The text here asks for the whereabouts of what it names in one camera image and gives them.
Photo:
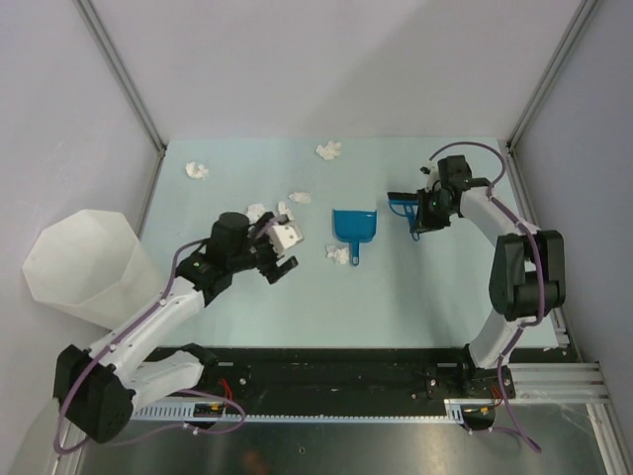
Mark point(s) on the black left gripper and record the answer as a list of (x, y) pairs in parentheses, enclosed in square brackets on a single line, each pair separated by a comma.
[(283, 269)]

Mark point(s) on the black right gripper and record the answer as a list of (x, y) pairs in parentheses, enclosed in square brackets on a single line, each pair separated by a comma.
[(425, 222)]

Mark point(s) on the white paper scrap elongated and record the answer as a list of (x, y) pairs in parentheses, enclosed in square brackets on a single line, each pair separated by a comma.
[(283, 209)]

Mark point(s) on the blue plastic hand brush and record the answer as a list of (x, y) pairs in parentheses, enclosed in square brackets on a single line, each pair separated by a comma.
[(405, 205)]

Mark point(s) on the white paper scrap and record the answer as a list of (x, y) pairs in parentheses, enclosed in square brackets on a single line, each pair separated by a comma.
[(300, 197), (339, 254), (329, 151), (196, 171), (254, 212)]

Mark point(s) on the blue plastic dustpan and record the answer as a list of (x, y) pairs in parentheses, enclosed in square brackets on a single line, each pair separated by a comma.
[(354, 227)]

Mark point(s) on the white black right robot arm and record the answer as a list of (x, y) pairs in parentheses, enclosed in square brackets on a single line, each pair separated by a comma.
[(527, 279)]

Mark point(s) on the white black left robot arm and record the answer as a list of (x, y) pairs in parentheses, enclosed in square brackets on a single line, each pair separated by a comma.
[(100, 387)]

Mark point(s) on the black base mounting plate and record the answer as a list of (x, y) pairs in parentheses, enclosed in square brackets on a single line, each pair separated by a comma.
[(357, 382)]

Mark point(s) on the translucent white waste bin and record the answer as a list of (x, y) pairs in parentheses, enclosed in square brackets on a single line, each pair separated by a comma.
[(92, 266)]

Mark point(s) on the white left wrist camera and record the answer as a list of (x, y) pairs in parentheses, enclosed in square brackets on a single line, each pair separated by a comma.
[(285, 236)]

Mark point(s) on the aluminium corner post right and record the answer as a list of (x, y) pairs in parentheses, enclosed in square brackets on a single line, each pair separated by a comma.
[(563, 51)]

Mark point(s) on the aluminium corner post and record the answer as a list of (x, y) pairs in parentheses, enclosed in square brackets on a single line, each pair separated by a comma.
[(113, 59), (563, 51)]

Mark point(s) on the aluminium corner post left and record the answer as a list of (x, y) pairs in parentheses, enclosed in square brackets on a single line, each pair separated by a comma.
[(113, 59)]

